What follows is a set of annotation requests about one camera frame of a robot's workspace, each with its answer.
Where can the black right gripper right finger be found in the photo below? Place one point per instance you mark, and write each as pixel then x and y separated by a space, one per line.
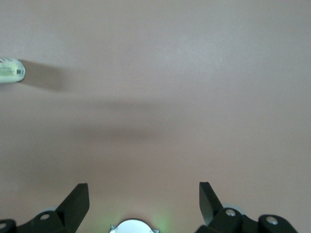
pixel 226 221

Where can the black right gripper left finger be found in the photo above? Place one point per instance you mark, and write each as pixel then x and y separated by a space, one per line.
pixel 60 218

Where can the silver blue tennis ball can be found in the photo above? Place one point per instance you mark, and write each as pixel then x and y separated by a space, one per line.
pixel 9 70

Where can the brown table mat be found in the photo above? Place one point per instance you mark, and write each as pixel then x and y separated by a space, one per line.
pixel 170 72

